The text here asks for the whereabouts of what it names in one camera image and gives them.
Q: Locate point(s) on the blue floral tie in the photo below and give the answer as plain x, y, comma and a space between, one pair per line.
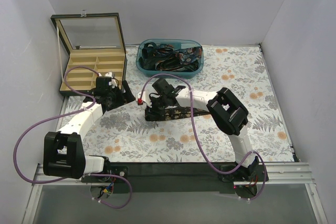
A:
189, 55

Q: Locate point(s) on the aluminium frame rail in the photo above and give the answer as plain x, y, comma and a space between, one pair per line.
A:
289, 196

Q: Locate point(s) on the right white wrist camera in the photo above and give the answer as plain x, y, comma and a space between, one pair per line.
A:
143, 98

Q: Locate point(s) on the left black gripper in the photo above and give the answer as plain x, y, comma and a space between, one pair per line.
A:
120, 96

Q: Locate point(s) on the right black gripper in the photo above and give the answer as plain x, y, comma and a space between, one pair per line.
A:
153, 107

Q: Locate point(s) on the black gold floral tie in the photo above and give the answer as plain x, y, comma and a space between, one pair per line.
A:
160, 114

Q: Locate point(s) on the teal plastic bin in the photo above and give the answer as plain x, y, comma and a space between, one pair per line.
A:
178, 43

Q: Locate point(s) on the pile of dark ties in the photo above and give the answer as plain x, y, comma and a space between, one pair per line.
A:
162, 58

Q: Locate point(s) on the black compartment display box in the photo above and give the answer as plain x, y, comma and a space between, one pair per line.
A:
94, 43

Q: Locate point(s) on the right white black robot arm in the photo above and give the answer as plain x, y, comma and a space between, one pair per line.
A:
229, 114

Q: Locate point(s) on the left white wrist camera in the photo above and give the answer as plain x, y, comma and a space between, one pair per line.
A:
110, 75

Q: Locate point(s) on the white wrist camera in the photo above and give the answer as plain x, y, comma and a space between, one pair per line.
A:
110, 75
143, 98

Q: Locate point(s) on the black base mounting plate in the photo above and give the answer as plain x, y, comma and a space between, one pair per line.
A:
225, 178

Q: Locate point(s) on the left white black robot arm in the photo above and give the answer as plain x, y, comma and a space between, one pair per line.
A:
63, 150

